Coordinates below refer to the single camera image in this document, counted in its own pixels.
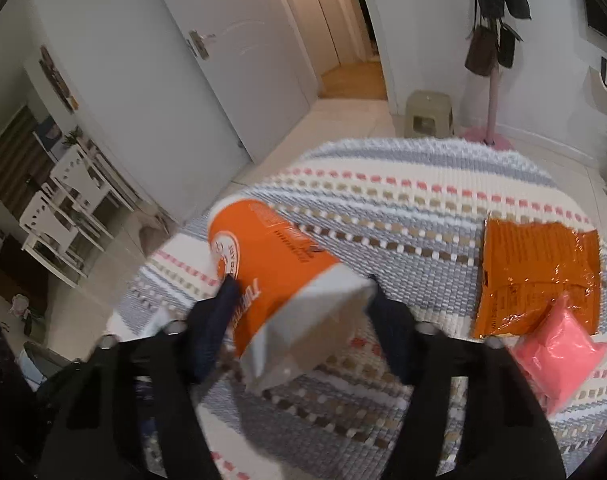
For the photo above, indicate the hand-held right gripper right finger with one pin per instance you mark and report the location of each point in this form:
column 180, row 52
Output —
column 396, row 345

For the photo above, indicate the brown wall ornament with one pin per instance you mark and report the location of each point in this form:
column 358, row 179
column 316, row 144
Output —
column 57, row 80

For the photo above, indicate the pink plastic packet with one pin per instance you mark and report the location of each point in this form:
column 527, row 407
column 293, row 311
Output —
column 558, row 350

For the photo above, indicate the white wooden chair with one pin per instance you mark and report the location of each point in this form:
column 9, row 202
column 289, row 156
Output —
column 83, row 175
column 48, row 240

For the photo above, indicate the beige plastic stool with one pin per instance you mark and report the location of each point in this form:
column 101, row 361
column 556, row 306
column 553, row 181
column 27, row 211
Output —
column 428, row 112

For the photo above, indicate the orange white paper bag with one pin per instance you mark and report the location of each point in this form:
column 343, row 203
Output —
column 283, row 280

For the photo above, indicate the orange snack packet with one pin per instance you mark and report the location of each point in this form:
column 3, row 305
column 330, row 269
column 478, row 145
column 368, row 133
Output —
column 533, row 270

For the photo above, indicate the brown hanging bag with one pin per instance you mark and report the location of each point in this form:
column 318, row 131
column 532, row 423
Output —
column 481, row 52

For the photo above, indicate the striped woven tablecloth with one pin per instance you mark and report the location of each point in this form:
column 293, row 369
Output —
column 408, row 210

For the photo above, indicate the white door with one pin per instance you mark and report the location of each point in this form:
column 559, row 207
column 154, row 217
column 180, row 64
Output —
column 253, row 60

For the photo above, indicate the black hanging bag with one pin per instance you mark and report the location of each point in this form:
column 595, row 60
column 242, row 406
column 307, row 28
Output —
column 506, row 45

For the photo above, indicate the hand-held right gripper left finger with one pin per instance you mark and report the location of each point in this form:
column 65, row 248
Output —
column 213, row 330

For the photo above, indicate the pink coat rack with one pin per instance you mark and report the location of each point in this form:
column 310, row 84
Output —
column 493, row 105

